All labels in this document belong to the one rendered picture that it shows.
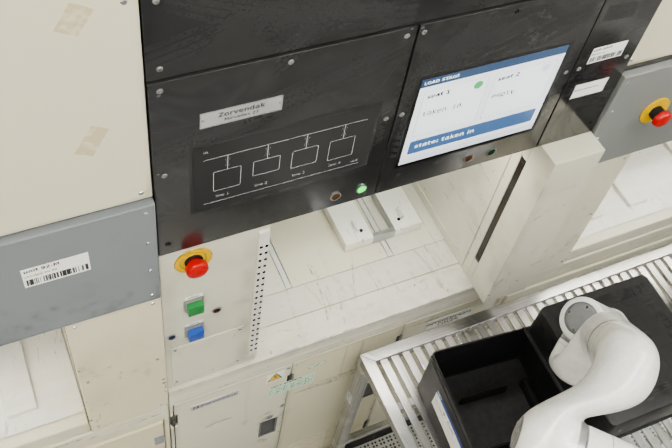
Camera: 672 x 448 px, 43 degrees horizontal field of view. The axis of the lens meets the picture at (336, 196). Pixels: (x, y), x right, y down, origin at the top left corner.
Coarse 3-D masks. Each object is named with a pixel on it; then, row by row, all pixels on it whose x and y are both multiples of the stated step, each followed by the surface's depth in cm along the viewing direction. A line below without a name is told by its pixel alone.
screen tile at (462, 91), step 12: (456, 84) 138; (468, 84) 140; (432, 96) 138; (444, 96) 140; (456, 96) 141; (468, 96) 143; (480, 96) 144; (420, 108) 140; (468, 108) 146; (420, 120) 142; (432, 120) 144; (444, 120) 145; (456, 120) 147; (468, 120) 149; (420, 132) 145
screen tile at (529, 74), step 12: (552, 60) 145; (504, 72) 142; (516, 72) 143; (528, 72) 145; (504, 84) 144; (516, 84) 146; (540, 84) 149; (516, 96) 149; (528, 96) 151; (540, 96) 152; (492, 108) 149; (504, 108) 150; (516, 108) 152
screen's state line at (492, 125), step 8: (520, 112) 154; (528, 112) 155; (496, 120) 152; (504, 120) 154; (512, 120) 155; (520, 120) 156; (528, 120) 157; (464, 128) 150; (472, 128) 151; (480, 128) 152; (488, 128) 153; (496, 128) 155; (432, 136) 148; (440, 136) 149; (448, 136) 150; (456, 136) 151; (464, 136) 152; (472, 136) 153; (416, 144) 148; (424, 144) 149; (432, 144) 150; (440, 144) 151; (408, 152) 148
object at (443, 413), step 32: (448, 352) 193; (480, 352) 199; (512, 352) 207; (448, 384) 204; (480, 384) 205; (512, 384) 206; (544, 384) 201; (448, 416) 187; (480, 416) 200; (512, 416) 201
